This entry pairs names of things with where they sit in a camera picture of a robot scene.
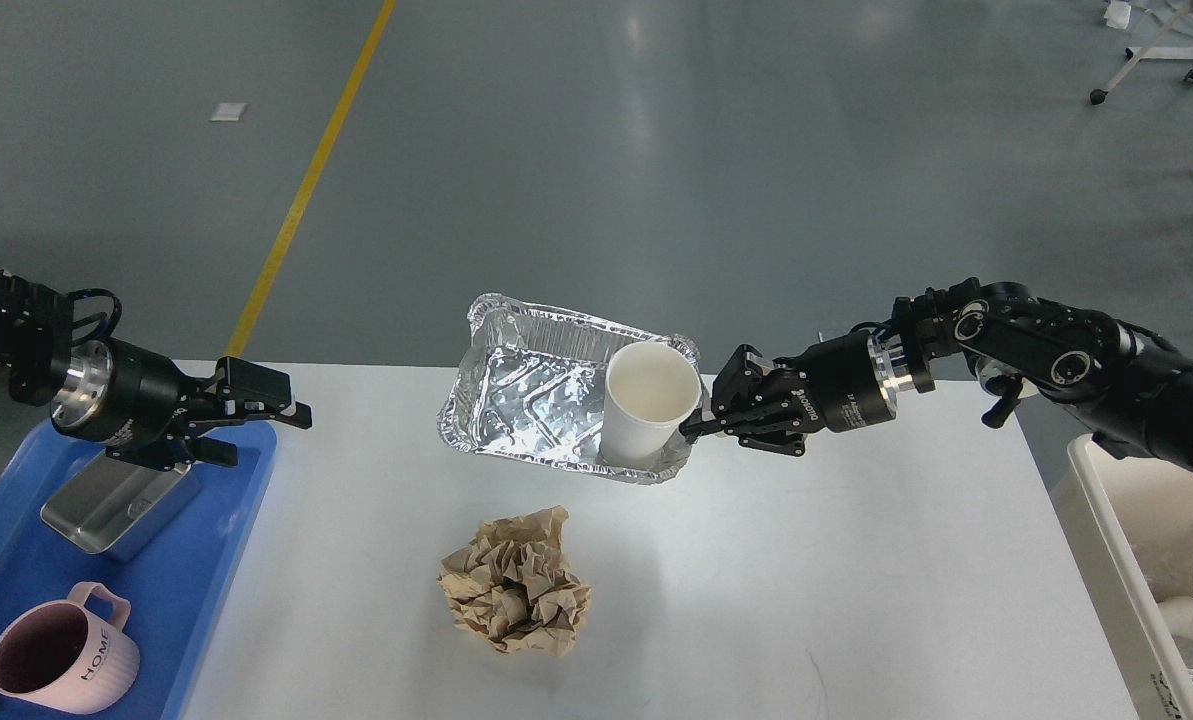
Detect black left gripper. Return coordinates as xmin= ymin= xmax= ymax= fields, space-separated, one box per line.
xmin=51 ymin=340 xmax=313 ymax=471

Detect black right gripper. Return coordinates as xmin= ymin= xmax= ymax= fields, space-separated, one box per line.
xmin=678 ymin=331 xmax=898 ymax=457

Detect white paper cup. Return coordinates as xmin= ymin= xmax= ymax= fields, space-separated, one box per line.
xmin=599 ymin=341 xmax=701 ymax=470

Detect stainless steel rectangular container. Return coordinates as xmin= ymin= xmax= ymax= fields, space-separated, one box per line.
xmin=39 ymin=455 xmax=202 ymax=561

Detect aluminium foil tray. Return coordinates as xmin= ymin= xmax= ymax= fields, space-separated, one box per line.
xmin=439 ymin=293 xmax=698 ymax=486

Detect pink ribbed mug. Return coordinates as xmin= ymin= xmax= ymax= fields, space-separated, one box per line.
xmin=0 ymin=582 xmax=142 ymax=715

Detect brown paper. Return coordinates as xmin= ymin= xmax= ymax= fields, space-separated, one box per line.
xmin=439 ymin=505 xmax=592 ymax=657

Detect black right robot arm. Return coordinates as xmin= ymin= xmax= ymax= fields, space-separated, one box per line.
xmin=679 ymin=277 xmax=1193 ymax=474

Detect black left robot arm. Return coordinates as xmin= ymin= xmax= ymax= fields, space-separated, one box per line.
xmin=0 ymin=271 xmax=313 ymax=471

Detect blue plastic tray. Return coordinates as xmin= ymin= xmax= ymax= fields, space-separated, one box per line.
xmin=0 ymin=421 xmax=277 ymax=719

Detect white paper scrap on floor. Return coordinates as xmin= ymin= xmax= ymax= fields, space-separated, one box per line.
xmin=209 ymin=103 xmax=248 ymax=123

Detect beige plastic bin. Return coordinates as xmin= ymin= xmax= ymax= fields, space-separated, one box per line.
xmin=1049 ymin=436 xmax=1193 ymax=719

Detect white wheeled cart frame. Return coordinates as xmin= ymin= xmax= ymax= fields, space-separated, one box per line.
xmin=1090 ymin=0 xmax=1193 ymax=223

